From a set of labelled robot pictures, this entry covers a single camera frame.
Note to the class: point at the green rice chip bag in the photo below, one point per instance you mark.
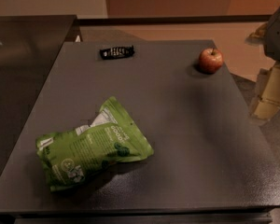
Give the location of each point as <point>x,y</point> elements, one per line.
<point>71,158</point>

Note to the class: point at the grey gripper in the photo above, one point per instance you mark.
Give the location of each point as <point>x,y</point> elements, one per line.
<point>278,34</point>

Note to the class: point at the black snack wrapper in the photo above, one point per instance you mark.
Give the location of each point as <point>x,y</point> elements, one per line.
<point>115,53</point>

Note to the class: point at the red apple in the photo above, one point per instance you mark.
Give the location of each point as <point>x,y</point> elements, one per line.
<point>210,60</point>

